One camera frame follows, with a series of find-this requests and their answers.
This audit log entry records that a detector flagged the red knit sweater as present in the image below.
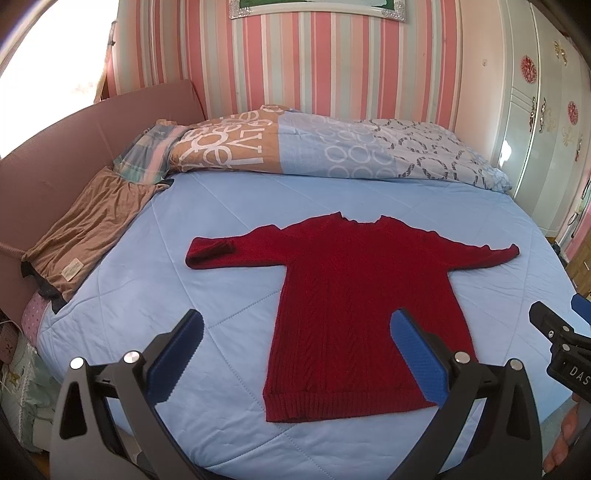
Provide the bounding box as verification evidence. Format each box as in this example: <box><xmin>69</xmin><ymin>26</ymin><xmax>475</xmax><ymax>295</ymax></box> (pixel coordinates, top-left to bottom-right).
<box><xmin>185</xmin><ymin>213</ymin><xmax>520</xmax><ymax>423</ymax></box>

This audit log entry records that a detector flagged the person's right hand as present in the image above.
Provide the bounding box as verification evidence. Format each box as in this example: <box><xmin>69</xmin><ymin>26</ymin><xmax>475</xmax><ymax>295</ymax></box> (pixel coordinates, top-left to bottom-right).
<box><xmin>543</xmin><ymin>394</ymin><xmax>581</xmax><ymax>473</ymax></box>

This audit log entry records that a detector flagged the light blue quilted bedspread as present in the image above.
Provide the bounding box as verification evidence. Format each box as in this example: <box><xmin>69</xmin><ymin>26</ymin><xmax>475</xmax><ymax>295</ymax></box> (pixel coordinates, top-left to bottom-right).
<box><xmin>37</xmin><ymin>171</ymin><xmax>590</xmax><ymax>479</ymax></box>

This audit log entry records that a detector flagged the brown folded garment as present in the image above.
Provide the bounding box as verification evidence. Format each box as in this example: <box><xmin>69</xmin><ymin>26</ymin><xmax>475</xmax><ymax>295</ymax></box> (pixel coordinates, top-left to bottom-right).
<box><xmin>21</xmin><ymin>167</ymin><xmax>170</xmax><ymax>313</ymax></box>

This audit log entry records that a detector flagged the white wardrobe with decals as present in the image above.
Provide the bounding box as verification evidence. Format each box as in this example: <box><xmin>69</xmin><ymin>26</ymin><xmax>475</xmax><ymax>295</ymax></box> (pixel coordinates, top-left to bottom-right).
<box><xmin>499</xmin><ymin>1</ymin><xmax>590</xmax><ymax>237</ymax></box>

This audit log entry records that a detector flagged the pink padded headboard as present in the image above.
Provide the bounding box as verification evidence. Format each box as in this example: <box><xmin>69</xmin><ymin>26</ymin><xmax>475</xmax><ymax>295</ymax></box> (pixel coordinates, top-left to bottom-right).
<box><xmin>0</xmin><ymin>80</ymin><xmax>205</xmax><ymax>324</ymax></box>

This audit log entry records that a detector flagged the plaid pastel pillow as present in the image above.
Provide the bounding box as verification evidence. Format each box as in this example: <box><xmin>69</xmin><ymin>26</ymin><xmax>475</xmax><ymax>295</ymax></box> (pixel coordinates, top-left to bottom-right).
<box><xmin>113</xmin><ymin>119</ymin><xmax>188</xmax><ymax>185</ymax></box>

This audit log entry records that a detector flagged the patterned folded duvet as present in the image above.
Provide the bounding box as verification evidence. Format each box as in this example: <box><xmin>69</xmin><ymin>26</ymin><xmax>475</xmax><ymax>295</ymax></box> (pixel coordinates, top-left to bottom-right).
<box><xmin>168</xmin><ymin>105</ymin><xmax>511</xmax><ymax>193</ymax></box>

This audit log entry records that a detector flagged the silver framed wall picture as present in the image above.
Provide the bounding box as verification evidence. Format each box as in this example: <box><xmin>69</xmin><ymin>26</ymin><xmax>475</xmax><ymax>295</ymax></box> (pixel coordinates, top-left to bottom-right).
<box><xmin>228</xmin><ymin>0</ymin><xmax>407</xmax><ymax>22</ymax></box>

